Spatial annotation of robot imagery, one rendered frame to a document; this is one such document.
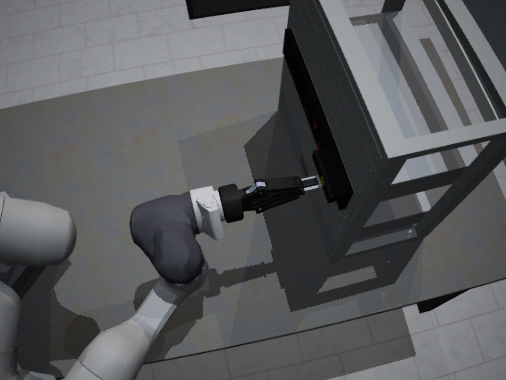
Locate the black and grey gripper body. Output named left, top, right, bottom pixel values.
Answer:
left=218, top=184, right=267, bottom=223

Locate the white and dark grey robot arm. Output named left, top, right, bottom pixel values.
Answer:
left=0, top=186, right=225, bottom=380

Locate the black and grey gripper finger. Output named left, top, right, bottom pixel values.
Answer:
left=251, top=188, right=323, bottom=214
left=246, top=175, right=323, bottom=206

